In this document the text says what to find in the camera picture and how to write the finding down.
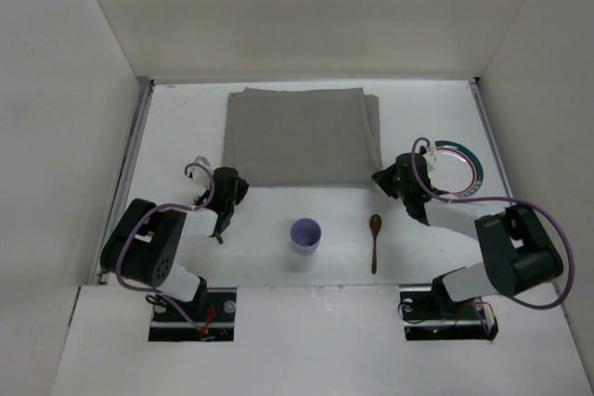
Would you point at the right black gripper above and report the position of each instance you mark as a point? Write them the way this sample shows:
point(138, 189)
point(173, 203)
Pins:
point(390, 178)

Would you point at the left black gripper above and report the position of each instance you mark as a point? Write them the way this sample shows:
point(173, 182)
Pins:
point(223, 212)

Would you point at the brown wooden spoon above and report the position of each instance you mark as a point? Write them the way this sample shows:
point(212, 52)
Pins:
point(375, 224)

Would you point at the white plate green red rim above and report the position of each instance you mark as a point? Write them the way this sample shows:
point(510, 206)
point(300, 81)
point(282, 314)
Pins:
point(457, 170)

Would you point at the grey cloth placemat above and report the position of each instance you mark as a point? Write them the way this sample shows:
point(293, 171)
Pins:
point(326, 137)

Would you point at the lavender plastic cup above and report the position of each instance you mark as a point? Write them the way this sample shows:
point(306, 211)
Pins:
point(305, 236)

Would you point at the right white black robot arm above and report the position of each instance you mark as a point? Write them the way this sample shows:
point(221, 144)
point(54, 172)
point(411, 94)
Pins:
point(521, 244)

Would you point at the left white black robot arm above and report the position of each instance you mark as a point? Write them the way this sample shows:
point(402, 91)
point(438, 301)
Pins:
point(141, 250)

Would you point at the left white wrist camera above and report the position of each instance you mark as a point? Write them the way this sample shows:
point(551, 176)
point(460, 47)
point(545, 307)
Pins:
point(199, 170)

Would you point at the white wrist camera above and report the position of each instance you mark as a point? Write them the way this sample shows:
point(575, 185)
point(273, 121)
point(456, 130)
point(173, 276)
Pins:
point(428, 153)
point(199, 170)

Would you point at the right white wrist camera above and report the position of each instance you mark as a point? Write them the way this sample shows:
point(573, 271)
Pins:
point(428, 153)

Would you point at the right metal table rail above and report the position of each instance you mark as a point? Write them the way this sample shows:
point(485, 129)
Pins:
point(476, 93)

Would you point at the metal table rail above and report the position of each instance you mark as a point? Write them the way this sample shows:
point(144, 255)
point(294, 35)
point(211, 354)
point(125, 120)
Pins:
point(476, 93)
point(117, 207)

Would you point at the left metal table rail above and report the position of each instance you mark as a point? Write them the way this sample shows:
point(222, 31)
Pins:
point(117, 207)

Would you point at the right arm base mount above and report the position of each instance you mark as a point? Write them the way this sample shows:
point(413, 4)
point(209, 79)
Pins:
point(424, 320)

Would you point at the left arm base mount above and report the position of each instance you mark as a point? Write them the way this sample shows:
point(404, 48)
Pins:
point(214, 321)

